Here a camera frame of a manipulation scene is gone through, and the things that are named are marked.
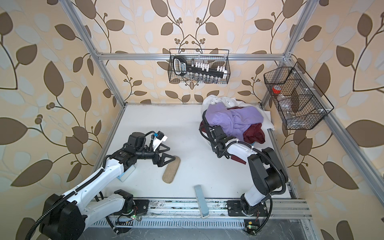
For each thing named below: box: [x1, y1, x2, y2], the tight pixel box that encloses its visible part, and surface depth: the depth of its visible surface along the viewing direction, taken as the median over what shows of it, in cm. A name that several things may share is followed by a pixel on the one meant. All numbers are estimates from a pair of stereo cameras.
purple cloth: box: [205, 102, 264, 141], surface depth 97 cm
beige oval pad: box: [162, 156, 181, 184], surface depth 85 cm
